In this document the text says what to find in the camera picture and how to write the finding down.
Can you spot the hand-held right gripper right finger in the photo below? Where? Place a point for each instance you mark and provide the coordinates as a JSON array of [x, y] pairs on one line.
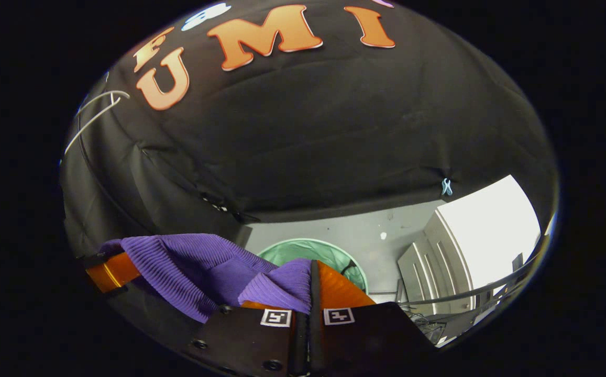
[[314, 293]]

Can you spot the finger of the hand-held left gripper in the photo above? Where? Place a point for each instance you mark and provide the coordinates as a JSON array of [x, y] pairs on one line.
[[114, 272]]

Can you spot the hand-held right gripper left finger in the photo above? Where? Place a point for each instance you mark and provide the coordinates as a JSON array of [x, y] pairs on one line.
[[250, 340]]

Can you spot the green laundry hamper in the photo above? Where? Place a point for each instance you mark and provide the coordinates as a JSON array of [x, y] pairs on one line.
[[302, 250]]

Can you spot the purple ribbed jacket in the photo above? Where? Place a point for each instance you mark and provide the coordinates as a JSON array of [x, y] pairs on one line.
[[193, 267]]

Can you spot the white plastic hanger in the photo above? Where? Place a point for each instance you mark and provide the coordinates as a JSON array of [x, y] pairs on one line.
[[96, 112]]

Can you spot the black clothes rack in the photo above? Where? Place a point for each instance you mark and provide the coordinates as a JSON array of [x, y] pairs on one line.
[[454, 294]]

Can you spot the black backdrop cloth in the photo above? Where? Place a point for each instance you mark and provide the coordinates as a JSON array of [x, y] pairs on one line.
[[308, 131]]

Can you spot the white panelled door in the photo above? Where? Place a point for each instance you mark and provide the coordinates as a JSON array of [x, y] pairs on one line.
[[470, 235]]

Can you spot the light blue clip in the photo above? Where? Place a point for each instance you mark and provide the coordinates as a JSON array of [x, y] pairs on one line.
[[447, 187]]

